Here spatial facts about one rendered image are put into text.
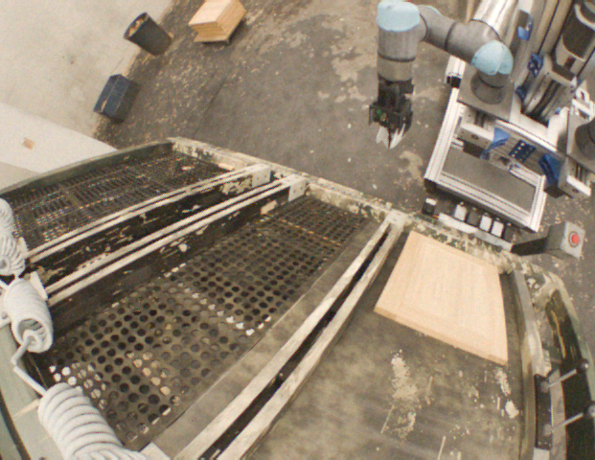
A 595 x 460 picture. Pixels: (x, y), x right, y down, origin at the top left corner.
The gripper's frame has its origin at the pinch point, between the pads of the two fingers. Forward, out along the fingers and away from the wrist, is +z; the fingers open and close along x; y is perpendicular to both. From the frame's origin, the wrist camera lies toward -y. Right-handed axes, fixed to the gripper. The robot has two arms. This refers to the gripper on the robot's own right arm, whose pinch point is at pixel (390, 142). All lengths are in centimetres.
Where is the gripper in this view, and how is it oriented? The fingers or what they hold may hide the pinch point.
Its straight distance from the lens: 72.7
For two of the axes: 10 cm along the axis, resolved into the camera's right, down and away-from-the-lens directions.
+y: -5.4, 7.4, -3.9
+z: 1.3, 5.3, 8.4
